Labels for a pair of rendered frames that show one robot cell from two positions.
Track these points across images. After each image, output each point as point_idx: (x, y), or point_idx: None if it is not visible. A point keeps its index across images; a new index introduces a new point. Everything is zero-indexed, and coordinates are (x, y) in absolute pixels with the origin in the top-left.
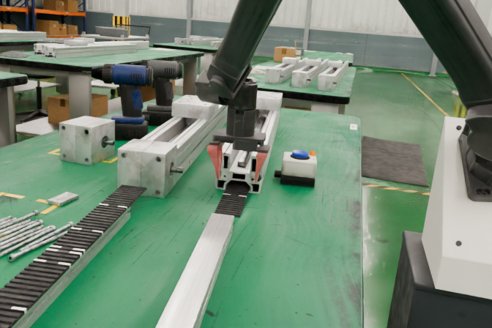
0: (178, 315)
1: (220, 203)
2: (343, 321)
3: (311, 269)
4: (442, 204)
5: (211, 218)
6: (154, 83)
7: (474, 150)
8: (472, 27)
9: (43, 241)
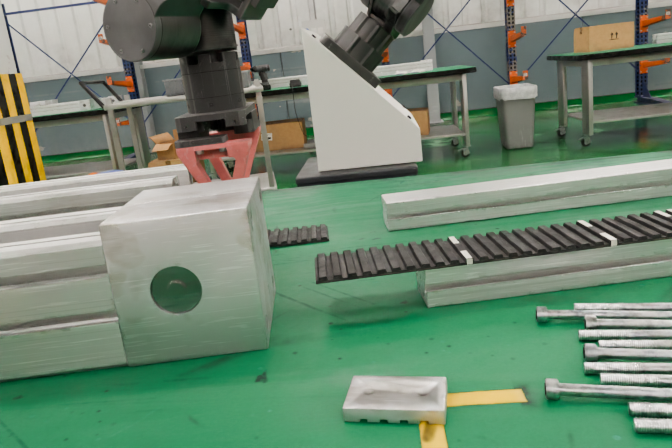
0: (662, 164)
1: (282, 240)
2: (523, 168)
3: (443, 184)
4: (379, 96)
5: (408, 199)
6: None
7: (405, 27)
8: None
9: (655, 303)
